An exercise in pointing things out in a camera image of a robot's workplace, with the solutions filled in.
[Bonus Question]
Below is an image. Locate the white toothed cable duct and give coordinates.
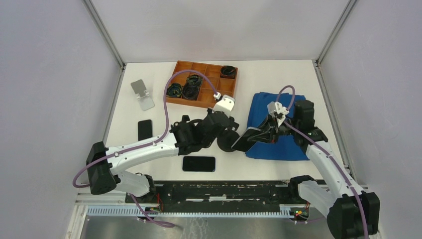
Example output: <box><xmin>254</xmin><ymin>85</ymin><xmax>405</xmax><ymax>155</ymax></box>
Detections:
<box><xmin>86</xmin><ymin>205</ymin><xmax>294</xmax><ymax>219</ymax></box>

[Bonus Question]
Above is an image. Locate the rolled tie back right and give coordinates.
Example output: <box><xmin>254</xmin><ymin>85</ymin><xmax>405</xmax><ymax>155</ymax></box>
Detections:
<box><xmin>220</xmin><ymin>65</ymin><xmax>237</xmax><ymax>79</ymax></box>

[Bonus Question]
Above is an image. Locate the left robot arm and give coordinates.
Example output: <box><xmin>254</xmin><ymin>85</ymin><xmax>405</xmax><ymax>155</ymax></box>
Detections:
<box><xmin>86</xmin><ymin>109</ymin><xmax>239</xmax><ymax>203</ymax></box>

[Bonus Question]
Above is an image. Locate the aluminium frame post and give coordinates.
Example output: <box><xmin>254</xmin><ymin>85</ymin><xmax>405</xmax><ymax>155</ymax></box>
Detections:
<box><xmin>82</xmin><ymin>0</ymin><xmax>126</xmax><ymax>69</ymax></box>
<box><xmin>315</xmin><ymin>0</ymin><xmax>358</xmax><ymax>65</ymax></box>

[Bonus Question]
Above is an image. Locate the rolled tie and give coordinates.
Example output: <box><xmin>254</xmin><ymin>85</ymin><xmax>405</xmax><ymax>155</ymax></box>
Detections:
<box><xmin>182</xmin><ymin>84</ymin><xmax>200</xmax><ymax>101</ymax></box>
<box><xmin>220</xmin><ymin>65</ymin><xmax>237</xmax><ymax>79</ymax></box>
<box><xmin>166</xmin><ymin>83</ymin><xmax>183</xmax><ymax>98</ymax></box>
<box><xmin>187</xmin><ymin>74</ymin><xmax>203</xmax><ymax>87</ymax></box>

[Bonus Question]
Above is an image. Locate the black phone under left arm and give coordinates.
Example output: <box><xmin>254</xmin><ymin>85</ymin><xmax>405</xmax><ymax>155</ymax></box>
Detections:
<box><xmin>137</xmin><ymin>119</ymin><xmax>153</xmax><ymax>141</ymax></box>

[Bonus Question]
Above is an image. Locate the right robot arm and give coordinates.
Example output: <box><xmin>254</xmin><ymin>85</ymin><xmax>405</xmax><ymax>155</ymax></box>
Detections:
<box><xmin>242</xmin><ymin>100</ymin><xmax>380</xmax><ymax>239</ymax></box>

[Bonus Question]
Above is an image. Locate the blue cloth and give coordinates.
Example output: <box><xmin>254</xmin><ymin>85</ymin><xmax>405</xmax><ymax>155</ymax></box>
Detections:
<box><xmin>245</xmin><ymin>92</ymin><xmax>308</xmax><ymax>161</ymax></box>

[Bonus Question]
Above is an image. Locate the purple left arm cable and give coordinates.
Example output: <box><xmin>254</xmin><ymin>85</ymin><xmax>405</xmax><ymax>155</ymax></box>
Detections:
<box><xmin>72</xmin><ymin>69</ymin><xmax>220</xmax><ymax>228</ymax></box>

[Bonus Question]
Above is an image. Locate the rolled tie front left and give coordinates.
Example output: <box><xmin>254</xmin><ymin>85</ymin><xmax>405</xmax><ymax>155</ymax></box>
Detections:
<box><xmin>166</xmin><ymin>83</ymin><xmax>183</xmax><ymax>98</ymax></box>

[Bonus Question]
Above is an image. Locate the aluminium frame post right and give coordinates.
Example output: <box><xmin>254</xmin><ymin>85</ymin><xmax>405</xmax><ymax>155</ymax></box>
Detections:
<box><xmin>315</xmin><ymin>0</ymin><xmax>358</xmax><ymax>65</ymax></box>

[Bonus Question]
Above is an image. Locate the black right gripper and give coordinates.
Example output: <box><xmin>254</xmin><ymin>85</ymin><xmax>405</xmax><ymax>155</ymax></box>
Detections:
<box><xmin>247</xmin><ymin>113</ymin><xmax>299</xmax><ymax>144</ymax></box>

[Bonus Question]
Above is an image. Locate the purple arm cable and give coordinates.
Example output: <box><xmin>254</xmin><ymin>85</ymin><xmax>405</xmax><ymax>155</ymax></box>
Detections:
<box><xmin>275</xmin><ymin>85</ymin><xmax>370</xmax><ymax>239</ymax></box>
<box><xmin>72</xmin><ymin>69</ymin><xmax>220</xmax><ymax>228</ymax></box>

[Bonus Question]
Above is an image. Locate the black phone stand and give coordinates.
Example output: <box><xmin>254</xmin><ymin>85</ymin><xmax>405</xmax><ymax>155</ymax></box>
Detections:
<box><xmin>217</xmin><ymin>130</ymin><xmax>239</xmax><ymax>152</ymax></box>
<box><xmin>169</xmin><ymin>115</ymin><xmax>201</xmax><ymax>133</ymax></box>

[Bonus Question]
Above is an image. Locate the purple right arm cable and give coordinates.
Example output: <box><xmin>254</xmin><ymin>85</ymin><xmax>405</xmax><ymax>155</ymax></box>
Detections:
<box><xmin>275</xmin><ymin>85</ymin><xmax>370</xmax><ymax>239</ymax></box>

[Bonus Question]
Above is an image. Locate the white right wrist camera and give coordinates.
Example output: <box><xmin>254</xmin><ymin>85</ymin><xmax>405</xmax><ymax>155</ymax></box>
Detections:
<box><xmin>267</xmin><ymin>102</ymin><xmax>290</xmax><ymax>127</ymax></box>

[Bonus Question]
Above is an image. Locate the wooden compartment tray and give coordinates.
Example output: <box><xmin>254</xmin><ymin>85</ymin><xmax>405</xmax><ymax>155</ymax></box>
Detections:
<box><xmin>166</xmin><ymin>60</ymin><xmax>238</xmax><ymax>108</ymax></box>

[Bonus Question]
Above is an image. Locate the rolled tie centre top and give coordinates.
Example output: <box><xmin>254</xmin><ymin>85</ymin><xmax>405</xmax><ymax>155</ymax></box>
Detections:
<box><xmin>187</xmin><ymin>74</ymin><xmax>203</xmax><ymax>87</ymax></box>

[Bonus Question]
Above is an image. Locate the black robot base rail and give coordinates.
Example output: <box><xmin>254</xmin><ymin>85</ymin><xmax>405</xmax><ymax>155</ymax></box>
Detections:
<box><xmin>138</xmin><ymin>180</ymin><xmax>306</xmax><ymax>213</ymax></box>

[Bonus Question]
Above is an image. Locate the silver metal phone stand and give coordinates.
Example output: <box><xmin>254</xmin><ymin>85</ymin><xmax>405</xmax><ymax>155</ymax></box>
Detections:
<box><xmin>130</xmin><ymin>79</ymin><xmax>155</xmax><ymax>111</ymax></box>

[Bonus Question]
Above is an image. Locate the rolled tie front centre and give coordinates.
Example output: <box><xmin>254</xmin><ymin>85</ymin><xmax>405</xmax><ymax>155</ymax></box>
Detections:
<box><xmin>182</xmin><ymin>84</ymin><xmax>200</xmax><ymax>101</ymax></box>

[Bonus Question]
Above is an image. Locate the black phone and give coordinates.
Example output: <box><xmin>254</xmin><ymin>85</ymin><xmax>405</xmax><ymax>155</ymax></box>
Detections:
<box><xmin>182</xmin><ymin>156</ymin><xmax>216</xmax><ymax>172</ymax></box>
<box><xmin>231</xmin><ymin>127</ymin><xmax>262</xmax><ymax>152</ymax></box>

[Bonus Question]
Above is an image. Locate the aluminium frame post left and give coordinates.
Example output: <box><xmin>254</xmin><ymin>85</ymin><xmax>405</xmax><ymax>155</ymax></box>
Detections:
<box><xmin>82</xmin><ymin>0</ymin><xmax>126</xmax><ymax>69</ymax></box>

